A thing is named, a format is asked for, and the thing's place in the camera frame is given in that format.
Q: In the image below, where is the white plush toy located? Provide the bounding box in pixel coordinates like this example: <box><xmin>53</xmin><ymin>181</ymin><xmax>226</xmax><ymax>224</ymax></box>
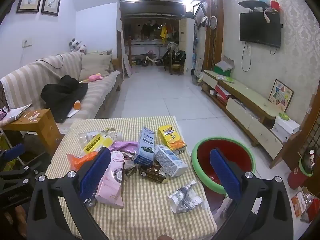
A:
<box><xmin>69</xmin><ymin>38</ymin><xmax>87</xmax><ymax>54</ymax></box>

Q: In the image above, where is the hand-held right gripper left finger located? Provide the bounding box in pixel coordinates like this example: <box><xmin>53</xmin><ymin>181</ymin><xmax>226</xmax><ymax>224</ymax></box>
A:
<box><xmin>26</xmin><ymin>148</ymin><xmax>112</xmax><ymax>240</ymax></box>

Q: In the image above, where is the open booklet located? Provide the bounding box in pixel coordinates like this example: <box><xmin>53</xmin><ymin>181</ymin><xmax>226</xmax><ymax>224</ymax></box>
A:
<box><xmin>0</xmin><ymin>104</ymin><xmax>32</xmax><ymax>127</ymax></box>

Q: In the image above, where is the silver wrapper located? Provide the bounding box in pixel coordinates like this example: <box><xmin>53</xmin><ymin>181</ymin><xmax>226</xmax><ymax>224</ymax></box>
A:
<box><xmin>122</xmin><ymin>152</ymin><xmax>138</xmax><ymax>178</ymax></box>

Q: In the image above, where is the sofa with striped cover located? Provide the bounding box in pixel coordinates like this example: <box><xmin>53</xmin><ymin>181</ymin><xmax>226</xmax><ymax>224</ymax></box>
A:
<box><xmin>0</xmin><ymin>51</ymin><xmax>123</xmax><ymax>135</ymax></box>

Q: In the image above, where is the white cardboard box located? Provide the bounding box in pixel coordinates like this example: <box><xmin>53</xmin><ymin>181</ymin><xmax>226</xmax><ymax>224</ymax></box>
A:
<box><xmin>271</xmin><ymin>116</ymin><xmax>300</xmax><ymax>143</ymax></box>

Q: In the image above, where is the snack packet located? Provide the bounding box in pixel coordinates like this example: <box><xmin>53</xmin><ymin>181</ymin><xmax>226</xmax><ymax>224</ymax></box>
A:
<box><xmin>168</xmin><ymin>179</ymin><xmax>203</xmax><ymax>215</ymax></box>

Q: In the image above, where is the black television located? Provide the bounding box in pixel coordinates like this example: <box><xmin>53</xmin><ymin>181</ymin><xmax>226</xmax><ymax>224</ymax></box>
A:
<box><xmin>239</xmin><ymin>12</ymin><xmax>281</xmax><ymax>49</ymax></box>

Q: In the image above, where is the yellow hanging garment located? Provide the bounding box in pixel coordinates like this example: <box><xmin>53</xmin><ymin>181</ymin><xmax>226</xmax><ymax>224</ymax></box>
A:
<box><xmin>160</xmin><ymin>25</ymin><xmax>169</xmax><ymax>43</ymax></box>

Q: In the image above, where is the red bucket with green rim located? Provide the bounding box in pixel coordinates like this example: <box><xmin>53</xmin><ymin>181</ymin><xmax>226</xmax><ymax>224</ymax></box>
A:
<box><xmin>287</xmin><ymin>150</ymin><xmax>314</xmax><ymax>190</ymax></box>

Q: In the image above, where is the yellow cardboard box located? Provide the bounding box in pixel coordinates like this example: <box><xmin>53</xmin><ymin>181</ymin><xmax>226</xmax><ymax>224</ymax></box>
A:
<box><xmin>83</xmin><ymin>133</ymin><xmax>114</xmax><ymax>154</ymax></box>

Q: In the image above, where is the orange plastic bag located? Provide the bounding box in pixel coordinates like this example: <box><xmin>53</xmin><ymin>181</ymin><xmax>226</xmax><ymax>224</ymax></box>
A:
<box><xmin>66</xmin><ymin>151</ymin><xmax>98</xmax><ymax>172</ymax></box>

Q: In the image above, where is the star checkers board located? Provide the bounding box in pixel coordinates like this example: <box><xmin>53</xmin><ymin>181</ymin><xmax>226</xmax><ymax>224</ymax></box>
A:
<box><xmin>268</xmin><ymin>79</ymin><xmax>295</xmax><ymax>112</ymax></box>

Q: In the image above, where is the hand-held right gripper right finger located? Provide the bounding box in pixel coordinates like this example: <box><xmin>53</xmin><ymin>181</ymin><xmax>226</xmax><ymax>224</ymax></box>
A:
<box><xmin>209</xmin><ymin>148</ymin><xmax>295</xmax><ymax>240</ymax></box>

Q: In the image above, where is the black clothing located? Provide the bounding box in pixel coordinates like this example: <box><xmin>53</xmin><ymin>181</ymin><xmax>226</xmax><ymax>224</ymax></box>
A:
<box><xmin>41</xmin><ymin>75</ymin><xmax>89</xmax><ymax>123</ymax></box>

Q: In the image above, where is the yellow drink carton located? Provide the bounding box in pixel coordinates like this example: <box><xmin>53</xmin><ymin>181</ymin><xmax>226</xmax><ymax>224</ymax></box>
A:
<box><xmin>157</xmin><ymin>125</ymin><xmax>187</xmax><ymax>155</ymax></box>

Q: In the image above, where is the pink tissue packet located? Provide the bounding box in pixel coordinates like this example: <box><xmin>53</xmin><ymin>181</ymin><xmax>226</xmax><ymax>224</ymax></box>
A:
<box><xmin>95</xmin><ymin>151</ymin><xmax>125</xmax><ymax>209</ymax></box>

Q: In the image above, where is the black television cable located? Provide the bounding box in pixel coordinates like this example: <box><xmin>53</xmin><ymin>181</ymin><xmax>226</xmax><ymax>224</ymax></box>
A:
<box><xmin>241</xmin><ymin>41</ymin><xmax>251</xmax><ymax>72</ymax></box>

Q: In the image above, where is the brown snack wrapper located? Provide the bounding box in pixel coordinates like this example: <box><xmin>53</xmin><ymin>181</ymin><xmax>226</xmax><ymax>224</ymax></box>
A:
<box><xmin>139</xmin><ymin>165</ymin><xmax>168</xmax><ymax>184</ymax></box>

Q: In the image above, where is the beige cushion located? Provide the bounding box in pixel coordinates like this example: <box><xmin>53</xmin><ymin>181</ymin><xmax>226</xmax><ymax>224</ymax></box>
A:
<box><xmin>79</xmin><ymin>54</ymin><xmax>112</xmax><ymax>80</ymax></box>

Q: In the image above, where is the low wooden television cabinet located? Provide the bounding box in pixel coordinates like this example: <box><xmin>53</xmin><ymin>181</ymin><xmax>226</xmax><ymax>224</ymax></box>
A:
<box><xmin>201</xmin><ymin>70</ymin><xmax>284</xmax><ymax>169</ymax></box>

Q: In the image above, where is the white floor air conditioner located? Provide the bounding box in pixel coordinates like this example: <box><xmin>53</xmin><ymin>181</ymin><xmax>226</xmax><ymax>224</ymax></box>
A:
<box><xmin>179</xmin><ymin>17</ymin><xmax>195</xmax><ymax>74</ymax></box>

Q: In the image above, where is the pink plastic bag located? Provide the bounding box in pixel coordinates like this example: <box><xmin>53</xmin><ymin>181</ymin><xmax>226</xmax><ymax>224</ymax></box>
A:
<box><xmin>109</xmin><ymin>141</ymin><xmax>139</xmax><ymax>153</ymax></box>

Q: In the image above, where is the white balance bike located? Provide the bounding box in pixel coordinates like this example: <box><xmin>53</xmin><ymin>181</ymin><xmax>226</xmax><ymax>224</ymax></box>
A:
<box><xmin>141</xmin><ymin>52</ymin><xmax>163</xmax><ymax>67</ymax></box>

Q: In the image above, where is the red flat box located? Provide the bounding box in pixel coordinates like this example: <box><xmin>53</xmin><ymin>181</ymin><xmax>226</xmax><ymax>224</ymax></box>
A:
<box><xmin>215</xmin><ymin>84</ymin><xmax>232</xmax><ymax>100</ymax></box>

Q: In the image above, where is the white carton with blue print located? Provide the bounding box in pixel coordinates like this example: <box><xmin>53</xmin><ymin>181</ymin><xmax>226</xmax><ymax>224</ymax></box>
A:
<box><xmin>153</xmin><ymin>144</ymin><xmax>188</xmax><ymax>178</ymax></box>

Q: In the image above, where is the blue white milk carton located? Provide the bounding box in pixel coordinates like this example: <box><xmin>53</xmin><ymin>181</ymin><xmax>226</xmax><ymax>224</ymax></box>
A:
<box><xmin>134</xmin><ymin>126</ymin><xmax>156</xmax><ymax>167</ymax></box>

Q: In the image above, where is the yellow stool with stickers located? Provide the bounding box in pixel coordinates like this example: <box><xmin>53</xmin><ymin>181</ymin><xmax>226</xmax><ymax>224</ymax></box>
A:
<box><xmin>1</xmin><ymin>109</ymin><xmax>63</xmax><ymax>157</ymax></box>

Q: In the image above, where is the open green box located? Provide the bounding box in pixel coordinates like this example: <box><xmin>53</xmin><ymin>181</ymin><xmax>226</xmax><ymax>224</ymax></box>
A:
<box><xmin>214</xmin><ymin>55</ymin><xmax>235</xmax><ymax>77</ymax></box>

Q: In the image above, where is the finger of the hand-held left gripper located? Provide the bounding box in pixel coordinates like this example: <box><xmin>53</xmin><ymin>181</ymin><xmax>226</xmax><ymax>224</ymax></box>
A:
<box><xmin>0</xmin><ymin>160</ymin><xmax>42</xmax><ymax>188</ymax></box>
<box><xmin>0</xmin><ymin>144</ymin><xmax>26</xmax><ymax>167</ymax></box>

